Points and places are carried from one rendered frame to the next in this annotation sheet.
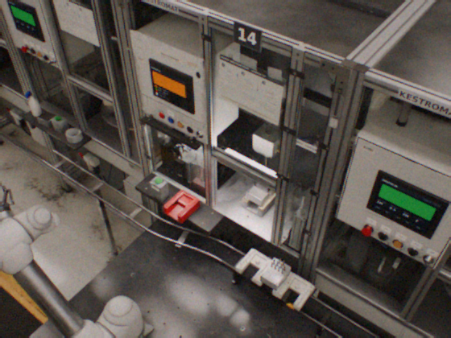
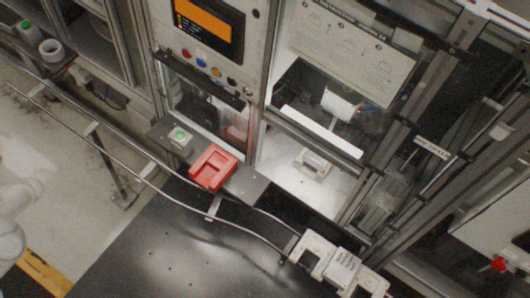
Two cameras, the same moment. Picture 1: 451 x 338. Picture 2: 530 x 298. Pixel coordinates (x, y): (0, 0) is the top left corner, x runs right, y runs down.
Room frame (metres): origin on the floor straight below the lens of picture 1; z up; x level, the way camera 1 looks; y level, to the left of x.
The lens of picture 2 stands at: (0.82, 0.19, 2.60)
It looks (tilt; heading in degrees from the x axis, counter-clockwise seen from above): 62 degrees down; 349
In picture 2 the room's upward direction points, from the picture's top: 10 degrees clockwise
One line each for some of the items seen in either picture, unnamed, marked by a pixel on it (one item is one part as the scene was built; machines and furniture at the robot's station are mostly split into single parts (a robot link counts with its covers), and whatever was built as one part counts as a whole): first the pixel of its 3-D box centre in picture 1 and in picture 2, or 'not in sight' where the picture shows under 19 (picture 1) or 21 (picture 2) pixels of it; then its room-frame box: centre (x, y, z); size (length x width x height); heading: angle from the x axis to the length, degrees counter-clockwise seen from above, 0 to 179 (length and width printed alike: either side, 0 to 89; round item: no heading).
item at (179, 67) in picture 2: (170, 130); (199, 77); (1.74, 0.27, 1.37); 0.36 x 0.04 x 0.04; 53
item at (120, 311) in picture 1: (122, 317); not in sight; (1.02, 0.48, 0.85); 0.18 x 0.16 x 0.22; 144
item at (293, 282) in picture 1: (274, 281); (337, 272); (1.22, -0.24, 0.84); 0.36 x 0.14 x 0.10; 53
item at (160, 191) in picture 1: (160, 187); (182, 141); (1.72, 0.35, 0.97); 0.08 x 0.08 x 0.12; 53
